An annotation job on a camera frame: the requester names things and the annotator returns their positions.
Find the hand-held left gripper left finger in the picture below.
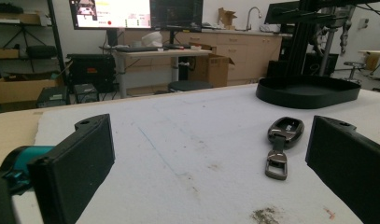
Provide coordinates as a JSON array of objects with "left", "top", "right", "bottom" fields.
[{"left": 26, "top": 113, "right": 116, "bottom": 224}]

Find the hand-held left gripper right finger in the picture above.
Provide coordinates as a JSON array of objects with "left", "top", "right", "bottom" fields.
[{"left": 304, "top": 115, "right": 380, "bottom": 224}]

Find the black car key fob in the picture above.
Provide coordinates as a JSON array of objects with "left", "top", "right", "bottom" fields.
[{"left": 264, "top": 116, "right": 305, "bottom": 181}]

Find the small black computer box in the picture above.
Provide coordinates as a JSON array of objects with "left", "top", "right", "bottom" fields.
[
  {"left": 73, "top": 83, "right": 101, "bottom": 105},
  {"left": 35, "top": 85, "right": 70, "bottom": 109}
]

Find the metal stool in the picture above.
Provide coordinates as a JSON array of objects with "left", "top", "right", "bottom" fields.
[{"left": 343, "top": 61, "right": 367, "bottom": 84}]

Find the large flat cardboard box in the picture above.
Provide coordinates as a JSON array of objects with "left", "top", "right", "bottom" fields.
[{"left": 0, "top": 73, "right": 64, "bottom": 105}]

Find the black equipment case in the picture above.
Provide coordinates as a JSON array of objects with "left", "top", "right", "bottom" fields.
[{"left": 66, "top": 53, "right": 117, "bottom": 93}]

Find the black keyboard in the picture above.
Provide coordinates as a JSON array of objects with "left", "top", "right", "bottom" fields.
[{"left": 115, "top": 46, "right": 164, "bottom": 53}]

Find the white felt mat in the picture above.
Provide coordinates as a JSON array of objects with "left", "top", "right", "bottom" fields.
[{"left": 11, "top": 83, "right": 380, "bottom": 224}]

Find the black metal shelf rack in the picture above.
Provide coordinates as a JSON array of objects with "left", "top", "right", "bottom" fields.
[{"left": 0, "top": 0, "right": 67, "bottom": 85}]

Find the black round stool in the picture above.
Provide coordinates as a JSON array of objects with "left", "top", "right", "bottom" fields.
[{"left": 167, "top": 79, "right": 214, "bottom": 93}]

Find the standing desk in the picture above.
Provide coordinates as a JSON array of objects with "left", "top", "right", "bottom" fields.
[{"left": 99, "top": 43, "right": 214, "bottom": 99}]

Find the white bag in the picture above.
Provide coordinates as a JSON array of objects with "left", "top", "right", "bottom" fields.
[{"left": 141, "top": 31, "right": 163, "bottom": 49}]

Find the wooden cabinet counter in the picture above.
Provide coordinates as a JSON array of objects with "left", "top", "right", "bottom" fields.
[{"left": 123, "top": 28, "right": 293, "bottom": 87}]

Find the lit computer monitor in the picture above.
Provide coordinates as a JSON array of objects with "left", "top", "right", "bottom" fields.
[{"left": 68, "top": 0, "right": 152, "bottom": 31}]

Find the open cardboard box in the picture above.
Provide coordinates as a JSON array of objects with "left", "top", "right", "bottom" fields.
[{"left": 188, "top": 42, "right": 236, "bottom": 89}]

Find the metal faucet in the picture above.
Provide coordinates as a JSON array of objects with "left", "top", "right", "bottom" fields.
[{"left": 246, "top": 6, "right": 263, "bottom": 32}]

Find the dark computer monitor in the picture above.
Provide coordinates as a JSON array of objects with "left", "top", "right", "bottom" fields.
[{"left": 149, "top": 0, "right": 204, "bottom": 34}]

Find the small torn cardboard box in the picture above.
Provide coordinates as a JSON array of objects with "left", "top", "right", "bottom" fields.
[{"left": 218, "top": 7, "right": 238, "bottom": 30}]

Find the black aluminium frame stand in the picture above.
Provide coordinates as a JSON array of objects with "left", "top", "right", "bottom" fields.
[{"left": 264, "top": 0, "right": 380, "bottom": 78}]

